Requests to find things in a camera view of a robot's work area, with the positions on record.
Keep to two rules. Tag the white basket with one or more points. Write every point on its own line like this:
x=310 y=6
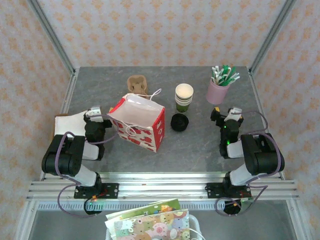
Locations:
x=195 y=222

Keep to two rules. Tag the white wrapped straw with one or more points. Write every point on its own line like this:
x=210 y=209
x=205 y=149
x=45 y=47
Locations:
x=214 y=71
x=236 y=77

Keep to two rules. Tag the aluminium table side rail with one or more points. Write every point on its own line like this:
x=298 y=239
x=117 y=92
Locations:
x=257 y=100
x=68 y=95

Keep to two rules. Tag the red white paper gift bag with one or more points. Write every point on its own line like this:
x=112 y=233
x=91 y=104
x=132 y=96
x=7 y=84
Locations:
x=140 y=120

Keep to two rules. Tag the stack of paper cups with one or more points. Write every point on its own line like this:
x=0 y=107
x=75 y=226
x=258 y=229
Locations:
x=184 y=91

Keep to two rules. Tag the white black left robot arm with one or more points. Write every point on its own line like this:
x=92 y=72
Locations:
x=65 y=155

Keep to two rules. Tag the black cup lid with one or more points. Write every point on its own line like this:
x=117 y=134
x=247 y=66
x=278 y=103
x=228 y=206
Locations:
x=180 y=122

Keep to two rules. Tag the aluminium mounting rail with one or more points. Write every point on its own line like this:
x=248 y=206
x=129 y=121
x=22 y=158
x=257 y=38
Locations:
x=162 y=186

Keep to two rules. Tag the pink straw holder cup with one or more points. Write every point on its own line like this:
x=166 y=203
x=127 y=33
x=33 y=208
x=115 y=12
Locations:
x=216 y=93

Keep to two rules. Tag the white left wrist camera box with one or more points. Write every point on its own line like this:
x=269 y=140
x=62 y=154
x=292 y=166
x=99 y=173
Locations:
x=94 y=115

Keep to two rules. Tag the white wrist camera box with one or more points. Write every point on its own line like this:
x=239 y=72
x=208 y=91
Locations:
x=94 y=115
x=234 y=113

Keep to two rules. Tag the aluminium frame post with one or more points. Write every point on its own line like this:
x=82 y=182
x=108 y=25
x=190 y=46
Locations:
x=271 y=35
x=53 y=35

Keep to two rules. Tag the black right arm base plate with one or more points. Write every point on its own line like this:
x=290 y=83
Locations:
x=212 y=190

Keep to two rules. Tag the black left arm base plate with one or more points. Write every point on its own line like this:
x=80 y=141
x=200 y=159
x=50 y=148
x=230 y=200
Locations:
x=112 y=191

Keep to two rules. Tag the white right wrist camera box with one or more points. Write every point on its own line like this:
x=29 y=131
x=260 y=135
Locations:
x=234 y=113

